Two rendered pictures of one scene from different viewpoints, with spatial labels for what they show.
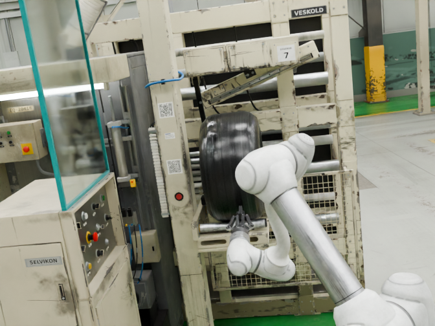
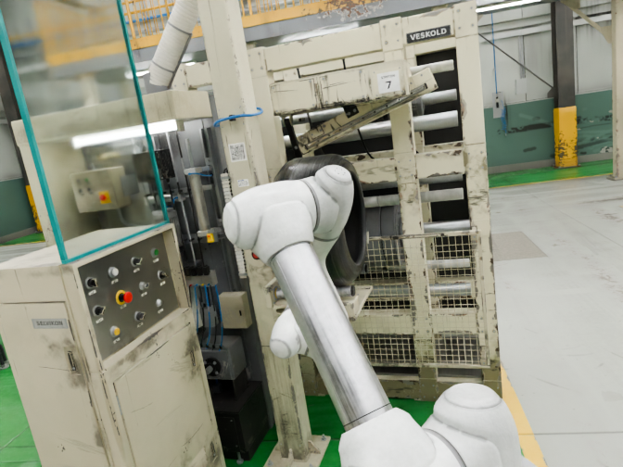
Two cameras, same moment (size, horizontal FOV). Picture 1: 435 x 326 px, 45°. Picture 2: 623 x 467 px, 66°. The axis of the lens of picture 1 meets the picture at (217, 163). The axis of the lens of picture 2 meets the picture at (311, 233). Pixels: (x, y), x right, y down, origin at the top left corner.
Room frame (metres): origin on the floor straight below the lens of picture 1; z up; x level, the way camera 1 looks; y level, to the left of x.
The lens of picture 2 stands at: (0.63, -0.47, 1.57)
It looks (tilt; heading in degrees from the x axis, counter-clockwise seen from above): 12 degrees down; 13
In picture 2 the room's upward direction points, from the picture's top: 9 degrees counter-clockwise
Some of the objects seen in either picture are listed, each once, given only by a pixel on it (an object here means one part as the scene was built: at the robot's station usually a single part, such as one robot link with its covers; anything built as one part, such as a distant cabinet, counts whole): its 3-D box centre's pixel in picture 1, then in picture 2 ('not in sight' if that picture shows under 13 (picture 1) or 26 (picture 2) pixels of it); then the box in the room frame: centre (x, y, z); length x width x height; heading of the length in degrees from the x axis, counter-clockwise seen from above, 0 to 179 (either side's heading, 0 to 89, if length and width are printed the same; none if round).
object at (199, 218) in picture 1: (200, 218); (285, 282); (2.63, 0.13, 0.90); 0.40 x 0.03 x 0.10; 173
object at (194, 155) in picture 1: (197, 173); not in sight; (3.01, 0.12, 1.05); 0.20 x 0.15 x 0.30; 83
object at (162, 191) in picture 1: (160, 172); (236, 225); (2.60, 0.30, 1.19); 0.05 x 0.04 x 0.48; 173
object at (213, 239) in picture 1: (232, 237); (314, 306); (2.47, -0.03, 0.83); 0.36 x 0.09 x 0.06; 83
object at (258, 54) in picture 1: (242, 55); (341, 90); (2.88, -0.21, 1.71); 0.61 x 0.25 x 0.15; 83
